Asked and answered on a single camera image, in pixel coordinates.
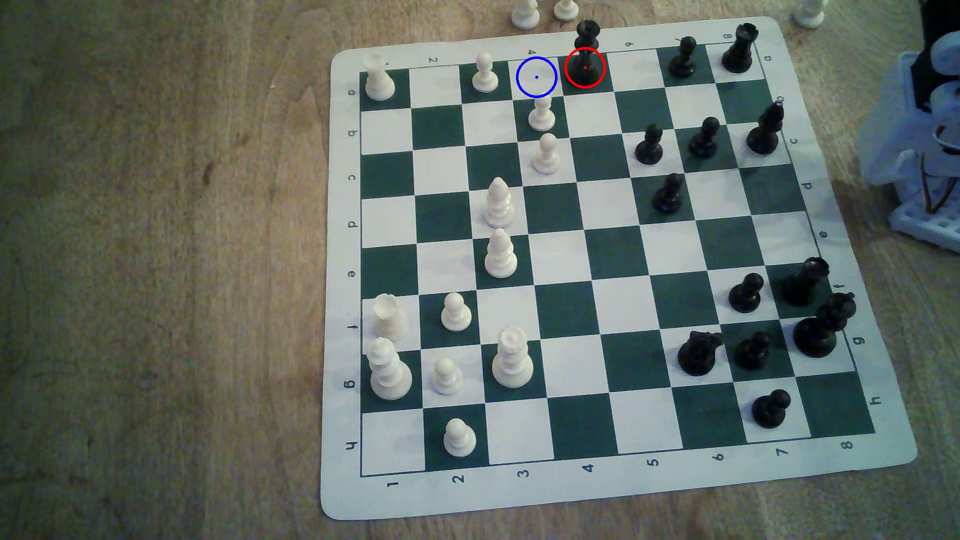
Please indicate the black rook chess piece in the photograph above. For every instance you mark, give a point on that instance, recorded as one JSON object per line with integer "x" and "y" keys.
{"x": 739, "y": 51}
{"x": 586, "y": 60}

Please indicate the white bishop chess piece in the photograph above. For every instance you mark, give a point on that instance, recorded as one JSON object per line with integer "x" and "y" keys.
{"x": 500, "y": 255}
{"x": 499, "y": 204}

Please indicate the white pawn chess piece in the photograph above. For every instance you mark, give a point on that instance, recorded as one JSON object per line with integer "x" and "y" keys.
{"x": 456, "y": 313}
{"x": 459, "y": 439}
{"x": 547, "y": 156}
{"x": 485, "y": 75}
{"x": 541, "y": 114}
{"x": 447, "y": 377}

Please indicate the green white chess mat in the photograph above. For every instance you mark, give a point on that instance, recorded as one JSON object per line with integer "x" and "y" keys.
{"x": 570, "y": 247}

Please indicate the white queen chess piece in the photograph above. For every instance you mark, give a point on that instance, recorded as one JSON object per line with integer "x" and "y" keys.
{"x": 513, "y": 360}

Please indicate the white rook chess piece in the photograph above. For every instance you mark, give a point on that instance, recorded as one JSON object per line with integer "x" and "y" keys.
{"x": 379, "y": 79}
{"x": 390, "y": 319}

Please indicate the black pawn chess piece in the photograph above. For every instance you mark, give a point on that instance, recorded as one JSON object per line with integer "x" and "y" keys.
{"x": 704, "y": 140}
{"x": 682, "y": 60}
{"x": 746, "y": 295}
{"x": 649, "y": 148}
{"x": 752, "y": 352}
{"x": 667, "y": 196}
{"x": 770, "y": 411}

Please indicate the black knight chess piece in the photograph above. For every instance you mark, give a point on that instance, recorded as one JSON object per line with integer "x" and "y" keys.
{"x": 697, "y": 354}

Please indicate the black bishop chess piece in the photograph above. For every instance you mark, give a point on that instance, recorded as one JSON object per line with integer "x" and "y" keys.
{"x": 765, "y": 131}

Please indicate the black king chess piece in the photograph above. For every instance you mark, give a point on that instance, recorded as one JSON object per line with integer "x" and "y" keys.
{"x": 819, "y": 330}

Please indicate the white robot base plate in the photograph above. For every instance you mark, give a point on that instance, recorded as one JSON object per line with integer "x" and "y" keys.
{"x": 930, "y": 221}

